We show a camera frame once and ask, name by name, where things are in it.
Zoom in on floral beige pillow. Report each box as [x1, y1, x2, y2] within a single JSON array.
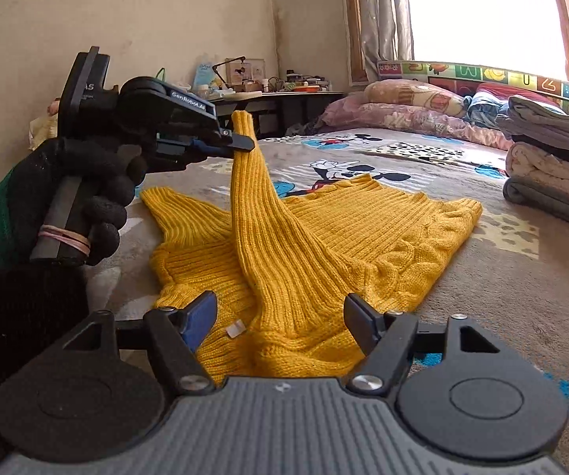
[[364, 80, 466, 118]]

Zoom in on purple floral long pillow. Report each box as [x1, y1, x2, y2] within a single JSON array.
[[320, 92, 513, 151]]

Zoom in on cream floral folded garment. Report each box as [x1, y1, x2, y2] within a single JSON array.
[[506, 142, 569, 195]]

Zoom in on black side desk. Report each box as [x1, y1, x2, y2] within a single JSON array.
[[212, 92, 346, 139]]

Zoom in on left black gloved hand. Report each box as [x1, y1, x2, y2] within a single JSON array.
[[6, 139, 146, 266]]

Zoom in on grey window curtain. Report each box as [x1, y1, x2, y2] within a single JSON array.
[[358, 0, 414, 82]]

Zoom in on Mickey Mouse bed blanket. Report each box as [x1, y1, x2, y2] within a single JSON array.
[[80, 125, 569, 426]]

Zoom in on alphabet foam mat headboard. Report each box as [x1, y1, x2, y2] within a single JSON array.
[[377, 61, 569, 113]]

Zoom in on dark grey folded garment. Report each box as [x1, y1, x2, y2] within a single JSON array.
[[502, 177, 569, 223]]

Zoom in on yellow knit sweater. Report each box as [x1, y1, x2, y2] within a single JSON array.
[[139, 109, 484, 386]]

